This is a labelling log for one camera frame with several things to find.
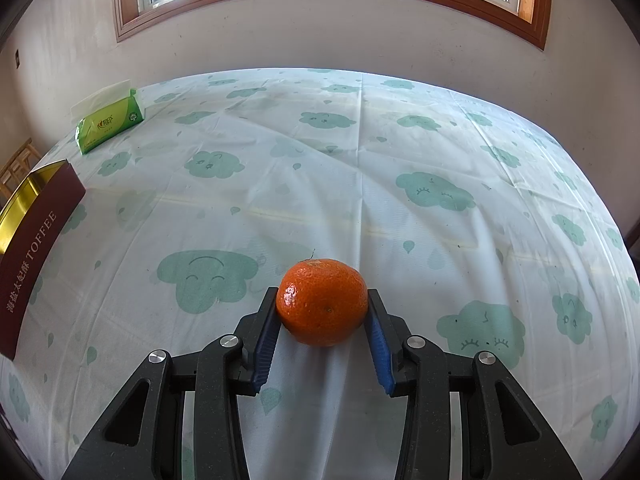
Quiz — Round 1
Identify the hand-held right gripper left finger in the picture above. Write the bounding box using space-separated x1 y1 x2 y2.
61 287 282 480

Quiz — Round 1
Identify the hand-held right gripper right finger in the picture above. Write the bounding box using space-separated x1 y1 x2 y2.
363 288 583 480

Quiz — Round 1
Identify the large mandarin orange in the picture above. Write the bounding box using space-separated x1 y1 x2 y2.
276 258 369 348

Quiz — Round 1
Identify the maroon tin box gold inside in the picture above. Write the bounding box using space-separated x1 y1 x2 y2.
0 159 87 362

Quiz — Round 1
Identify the green tissue pack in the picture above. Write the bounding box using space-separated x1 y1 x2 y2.
71 79 146 156

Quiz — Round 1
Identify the wooden chair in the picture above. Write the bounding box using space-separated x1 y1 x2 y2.
0 137 41 200

